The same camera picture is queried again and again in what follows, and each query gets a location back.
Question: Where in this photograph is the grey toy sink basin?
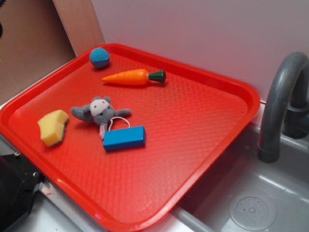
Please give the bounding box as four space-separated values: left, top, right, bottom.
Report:
172 124 309 232

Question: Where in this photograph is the wooden board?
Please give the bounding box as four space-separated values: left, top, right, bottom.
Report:
53 0 105 56

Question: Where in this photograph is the blue rectangular block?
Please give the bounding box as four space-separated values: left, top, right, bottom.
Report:
103 126 146 152

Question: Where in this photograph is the grey toy faucet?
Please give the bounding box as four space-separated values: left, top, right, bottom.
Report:
257 52 309 163

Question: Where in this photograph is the blue crocheted ball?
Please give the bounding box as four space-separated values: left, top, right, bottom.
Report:
89 48 110 69

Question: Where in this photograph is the brown cardboard panel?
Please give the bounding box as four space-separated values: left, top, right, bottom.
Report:
0 0 75 103

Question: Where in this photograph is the red plastic tray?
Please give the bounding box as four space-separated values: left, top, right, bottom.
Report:
0 44 260 232

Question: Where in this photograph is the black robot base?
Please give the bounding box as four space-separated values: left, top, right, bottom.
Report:
0 153 42 232

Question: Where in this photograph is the grey plush mouse toy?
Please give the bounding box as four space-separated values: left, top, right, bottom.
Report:
70 96 132 140

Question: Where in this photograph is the yellow sponge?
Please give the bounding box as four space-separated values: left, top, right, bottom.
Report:
38 110 69 147

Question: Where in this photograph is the orange toy carrot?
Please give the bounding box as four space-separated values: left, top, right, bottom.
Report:
102 69 167 86

